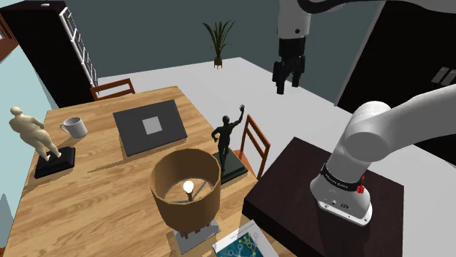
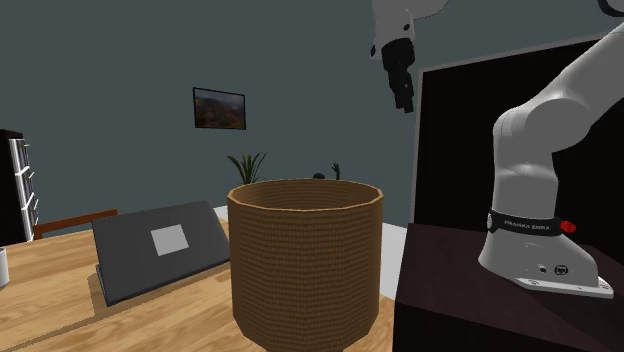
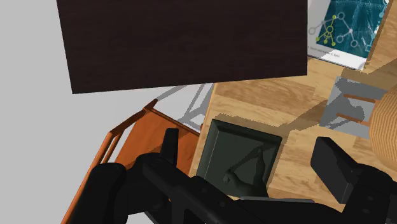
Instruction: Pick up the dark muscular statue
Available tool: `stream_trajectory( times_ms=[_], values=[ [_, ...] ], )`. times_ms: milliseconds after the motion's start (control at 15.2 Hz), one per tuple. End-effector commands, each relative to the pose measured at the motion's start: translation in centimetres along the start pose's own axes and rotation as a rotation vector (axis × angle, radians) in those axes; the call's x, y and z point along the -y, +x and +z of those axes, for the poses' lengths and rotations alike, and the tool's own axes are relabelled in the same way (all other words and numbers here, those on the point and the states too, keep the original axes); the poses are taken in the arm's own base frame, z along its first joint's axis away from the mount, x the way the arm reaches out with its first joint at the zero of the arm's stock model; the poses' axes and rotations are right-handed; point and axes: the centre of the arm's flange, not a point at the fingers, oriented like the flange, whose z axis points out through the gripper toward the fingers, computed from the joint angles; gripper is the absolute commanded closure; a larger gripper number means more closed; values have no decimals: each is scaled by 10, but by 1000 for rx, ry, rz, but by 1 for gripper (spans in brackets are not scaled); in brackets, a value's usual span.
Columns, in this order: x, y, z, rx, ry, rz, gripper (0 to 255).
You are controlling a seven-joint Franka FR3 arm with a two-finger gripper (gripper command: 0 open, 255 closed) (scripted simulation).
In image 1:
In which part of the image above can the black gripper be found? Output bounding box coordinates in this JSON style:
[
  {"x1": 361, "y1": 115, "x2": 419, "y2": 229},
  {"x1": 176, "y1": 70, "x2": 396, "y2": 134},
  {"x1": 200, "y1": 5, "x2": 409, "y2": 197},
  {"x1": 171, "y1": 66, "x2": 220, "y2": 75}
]
[{"x1": 272, "y1": 37, "x2": 307, "y2": 96}]

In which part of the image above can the brown wooden chair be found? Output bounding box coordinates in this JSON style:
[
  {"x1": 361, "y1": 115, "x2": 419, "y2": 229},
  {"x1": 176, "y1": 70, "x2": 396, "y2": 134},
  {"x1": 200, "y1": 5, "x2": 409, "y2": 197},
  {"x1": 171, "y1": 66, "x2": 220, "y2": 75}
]
[
  {"x1": 89, "y1": 77, "x2": 137, "y2": 102},
  {"x1": 233, "y1": 113, "x2": 272, "y2": 181}
]

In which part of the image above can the potted green plant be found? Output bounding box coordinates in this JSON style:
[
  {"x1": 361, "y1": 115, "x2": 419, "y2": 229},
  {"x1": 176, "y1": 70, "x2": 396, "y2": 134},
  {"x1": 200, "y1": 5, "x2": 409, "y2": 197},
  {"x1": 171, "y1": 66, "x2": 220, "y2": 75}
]
[{"x1": 202, "y1": 19, "x2": 236, "y2": 69}]

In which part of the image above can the dark robot stand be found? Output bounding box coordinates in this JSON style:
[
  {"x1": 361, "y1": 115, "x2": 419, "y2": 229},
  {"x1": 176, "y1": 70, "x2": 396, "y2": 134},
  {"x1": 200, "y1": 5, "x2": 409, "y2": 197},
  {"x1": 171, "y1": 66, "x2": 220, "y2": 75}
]
[{"x1": 241, "y1": 136, "x2": 406, "y2": 257}]

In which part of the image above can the dark grey closed laptop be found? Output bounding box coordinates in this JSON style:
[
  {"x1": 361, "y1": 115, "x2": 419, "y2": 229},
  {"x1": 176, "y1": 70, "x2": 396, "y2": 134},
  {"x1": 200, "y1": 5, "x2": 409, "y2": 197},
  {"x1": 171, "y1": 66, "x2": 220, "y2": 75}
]
[{"x1": 112, "y1": 99, "x2": 189, "y2": 158}]

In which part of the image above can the brown shade table lamp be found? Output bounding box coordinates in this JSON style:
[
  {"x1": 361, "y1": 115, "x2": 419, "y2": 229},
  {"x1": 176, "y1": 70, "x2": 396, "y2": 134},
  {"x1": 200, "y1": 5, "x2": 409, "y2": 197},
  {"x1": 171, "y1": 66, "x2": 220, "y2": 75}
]
[{"x1": 149, "y1": 147, "x2": 223, "y2": 256}]

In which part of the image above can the teal and white book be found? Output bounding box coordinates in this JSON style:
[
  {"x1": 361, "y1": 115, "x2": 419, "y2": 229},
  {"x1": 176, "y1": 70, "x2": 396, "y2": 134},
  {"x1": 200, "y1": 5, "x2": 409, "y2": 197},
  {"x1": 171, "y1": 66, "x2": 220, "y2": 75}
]
[{"x1": 212, "y1": 219, "x2": 279, "y2": 257}]

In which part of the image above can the white mug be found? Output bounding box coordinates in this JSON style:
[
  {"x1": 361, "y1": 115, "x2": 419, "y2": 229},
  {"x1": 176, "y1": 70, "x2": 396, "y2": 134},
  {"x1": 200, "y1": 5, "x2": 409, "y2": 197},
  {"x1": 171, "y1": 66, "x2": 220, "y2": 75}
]
[{"x1": 59, "y1": 116, "x2": 88, "y2": 139}]

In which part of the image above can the wooden table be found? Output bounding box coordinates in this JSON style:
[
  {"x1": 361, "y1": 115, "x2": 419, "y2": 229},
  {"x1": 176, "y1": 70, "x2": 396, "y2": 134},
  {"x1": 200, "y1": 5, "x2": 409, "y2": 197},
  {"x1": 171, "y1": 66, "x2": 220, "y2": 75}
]
[{"x1": 1, "y1": 85, "x2": 297, "y2": 257}]

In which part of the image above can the black cabinet with white shelves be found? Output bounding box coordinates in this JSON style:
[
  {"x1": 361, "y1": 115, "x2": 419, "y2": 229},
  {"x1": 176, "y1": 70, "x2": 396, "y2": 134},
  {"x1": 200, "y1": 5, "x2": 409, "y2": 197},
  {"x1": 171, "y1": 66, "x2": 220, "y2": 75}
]
[{"x1": 0, "y1": 0, "x2": 99, "y2": 108}]

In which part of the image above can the beige figure on black base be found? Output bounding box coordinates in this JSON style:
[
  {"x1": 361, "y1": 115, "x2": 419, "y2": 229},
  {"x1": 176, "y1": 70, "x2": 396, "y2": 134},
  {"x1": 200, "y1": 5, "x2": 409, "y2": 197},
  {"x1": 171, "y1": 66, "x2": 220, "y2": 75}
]
[{"x1": 8, "y1": 106, "x2": 77, "y2": 180}]

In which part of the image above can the black cabinet with grey handles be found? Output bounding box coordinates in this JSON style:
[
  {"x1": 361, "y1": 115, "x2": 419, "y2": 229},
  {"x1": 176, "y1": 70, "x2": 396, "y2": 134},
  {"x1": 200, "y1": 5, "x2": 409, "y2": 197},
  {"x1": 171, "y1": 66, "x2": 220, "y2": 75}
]
[{"x1": 335, "y1": 0, "x2": 456, "y2": 168}]

